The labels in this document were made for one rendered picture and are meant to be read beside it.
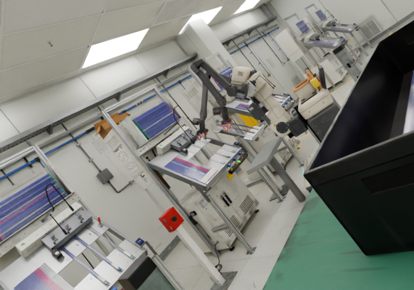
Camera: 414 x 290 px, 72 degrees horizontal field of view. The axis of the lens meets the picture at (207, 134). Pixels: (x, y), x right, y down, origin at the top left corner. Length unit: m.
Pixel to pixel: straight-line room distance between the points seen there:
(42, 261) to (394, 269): 2.27
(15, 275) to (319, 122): 2.39
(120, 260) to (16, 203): 0.88
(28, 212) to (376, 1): 9.23
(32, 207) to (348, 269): 2.37
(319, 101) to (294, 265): 1.98
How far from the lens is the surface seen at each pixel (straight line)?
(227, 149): 3.04
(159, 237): 4.47
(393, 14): 9.77
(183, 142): 3.09
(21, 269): 2.46
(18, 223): 2.52
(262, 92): 2.54
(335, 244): 0.41
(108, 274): 2.19
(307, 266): 0.41
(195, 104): 4.18
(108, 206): 4.27
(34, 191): 2.58
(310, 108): 2.35
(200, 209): 2.89
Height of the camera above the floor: 1.17
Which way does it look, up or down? 2 degrees down
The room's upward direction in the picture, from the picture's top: 38 degrees counter-clockwise
